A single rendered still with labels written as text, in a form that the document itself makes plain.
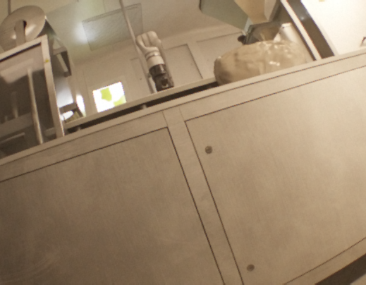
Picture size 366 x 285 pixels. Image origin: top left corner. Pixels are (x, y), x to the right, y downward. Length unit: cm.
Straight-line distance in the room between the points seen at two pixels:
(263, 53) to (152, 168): 59
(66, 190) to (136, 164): 22
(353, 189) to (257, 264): 41
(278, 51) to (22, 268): 117
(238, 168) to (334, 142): 36
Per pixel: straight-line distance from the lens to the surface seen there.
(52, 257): 101
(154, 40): 161
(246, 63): 122
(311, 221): 105
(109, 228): 97
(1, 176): 110
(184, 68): 419
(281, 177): 103
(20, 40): 162
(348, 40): 167
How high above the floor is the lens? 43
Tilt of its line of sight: 16 degrees up
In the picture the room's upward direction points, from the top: 20 degrees counter-clockwise
